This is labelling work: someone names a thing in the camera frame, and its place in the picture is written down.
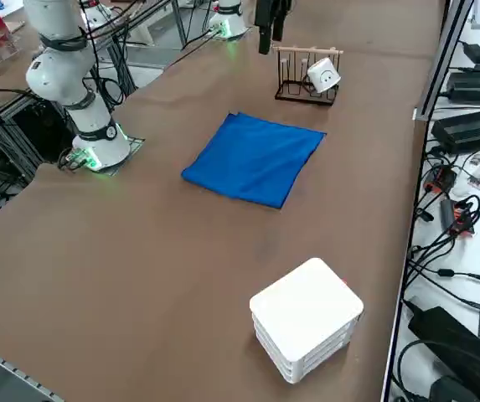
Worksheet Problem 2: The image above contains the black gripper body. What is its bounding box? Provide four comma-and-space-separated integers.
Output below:
254, 0, 296, 25

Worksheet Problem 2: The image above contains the blue microfibre towel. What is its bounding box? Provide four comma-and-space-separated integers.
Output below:
180, 111, 328, 210

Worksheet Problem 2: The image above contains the white smiley cup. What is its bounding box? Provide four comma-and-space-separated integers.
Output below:
306, 57, 343, 95

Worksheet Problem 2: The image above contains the white control box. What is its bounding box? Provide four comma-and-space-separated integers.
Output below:
79, 0, 115, 28

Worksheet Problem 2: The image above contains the small black power adapter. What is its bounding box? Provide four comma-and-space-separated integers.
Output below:
461, 41, 480, 64

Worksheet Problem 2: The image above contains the black power supply brick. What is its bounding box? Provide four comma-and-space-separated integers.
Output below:
446, 64, 480, 106

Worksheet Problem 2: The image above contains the black finned power supply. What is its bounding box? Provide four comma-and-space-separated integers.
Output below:
431, 106, 480, 154

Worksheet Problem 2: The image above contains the red and black connector block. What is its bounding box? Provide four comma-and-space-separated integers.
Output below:
421, 165, 458, 194

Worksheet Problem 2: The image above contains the black adapter with orange plugs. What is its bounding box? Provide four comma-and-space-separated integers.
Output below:
439, 198, 480, 238

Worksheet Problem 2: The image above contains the black bag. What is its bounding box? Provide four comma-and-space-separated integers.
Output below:
406, 307, 480, 402

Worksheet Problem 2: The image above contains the wooden and wire cup rack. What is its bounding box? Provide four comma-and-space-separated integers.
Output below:
274, 44, 345, 107

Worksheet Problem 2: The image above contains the aluminium camera post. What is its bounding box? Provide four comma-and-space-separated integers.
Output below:
413, 0, 475, 122

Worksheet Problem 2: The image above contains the black cable with ferrite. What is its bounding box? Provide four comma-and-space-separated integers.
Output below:
406, 246, 480, 311

